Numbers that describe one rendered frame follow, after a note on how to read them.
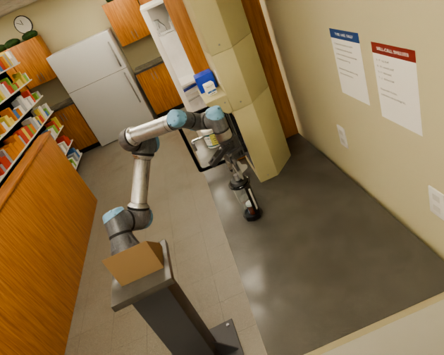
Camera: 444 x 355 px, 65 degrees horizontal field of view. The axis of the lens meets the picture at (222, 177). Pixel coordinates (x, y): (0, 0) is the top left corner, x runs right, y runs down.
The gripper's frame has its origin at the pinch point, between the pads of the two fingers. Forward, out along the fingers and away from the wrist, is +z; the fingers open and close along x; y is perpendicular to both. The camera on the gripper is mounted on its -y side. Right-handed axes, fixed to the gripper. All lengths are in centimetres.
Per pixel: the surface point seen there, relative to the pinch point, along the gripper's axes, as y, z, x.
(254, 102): 31.1, -19.8, 19.4
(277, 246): -3.9, 26.5, -28.0
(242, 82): 27.8, -32.7, 18.8
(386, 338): 1, 38, -82
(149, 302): -68, 40, 5
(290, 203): 18.2, 26.5, -8.4
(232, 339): -42, 119, 17
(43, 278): -149, 76, 147
